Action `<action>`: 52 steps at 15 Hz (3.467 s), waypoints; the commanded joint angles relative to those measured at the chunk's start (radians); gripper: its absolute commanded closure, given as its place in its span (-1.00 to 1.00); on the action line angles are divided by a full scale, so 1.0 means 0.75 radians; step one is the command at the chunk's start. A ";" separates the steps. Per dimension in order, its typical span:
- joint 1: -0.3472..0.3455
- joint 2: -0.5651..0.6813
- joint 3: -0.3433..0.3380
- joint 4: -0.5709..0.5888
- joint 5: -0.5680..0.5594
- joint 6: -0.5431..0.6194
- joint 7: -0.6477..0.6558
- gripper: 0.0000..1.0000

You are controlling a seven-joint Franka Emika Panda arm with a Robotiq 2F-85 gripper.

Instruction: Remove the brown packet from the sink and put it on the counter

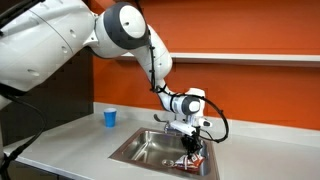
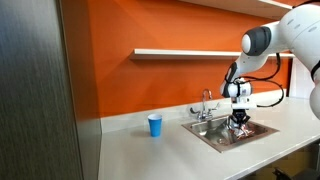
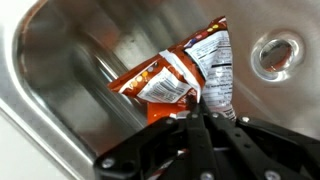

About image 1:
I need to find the blue plastic cup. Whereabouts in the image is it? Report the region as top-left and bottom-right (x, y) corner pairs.
(103, 107), (118, 128)

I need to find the stainless steel sink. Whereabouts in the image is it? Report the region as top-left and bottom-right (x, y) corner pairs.
(109, 127), (221, 180)

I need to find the dark brown cabinet panel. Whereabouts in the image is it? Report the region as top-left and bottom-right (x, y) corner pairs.
(0, 49), (95, 148)

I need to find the chrome sink faucet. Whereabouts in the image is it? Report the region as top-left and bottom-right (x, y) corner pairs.
(153, 113), (184, 135)

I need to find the black base cable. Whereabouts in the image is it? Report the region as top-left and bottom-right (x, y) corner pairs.
(0, 83), (48, 180)

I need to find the white wall shelf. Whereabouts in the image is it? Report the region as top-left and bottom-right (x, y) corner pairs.
(116, 51), (320, 69)

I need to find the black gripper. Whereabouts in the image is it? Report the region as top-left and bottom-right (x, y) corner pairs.
(180, 132), (203, 161)

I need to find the red snack packet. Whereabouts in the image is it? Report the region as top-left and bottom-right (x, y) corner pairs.
(172, 151), (206, 172)

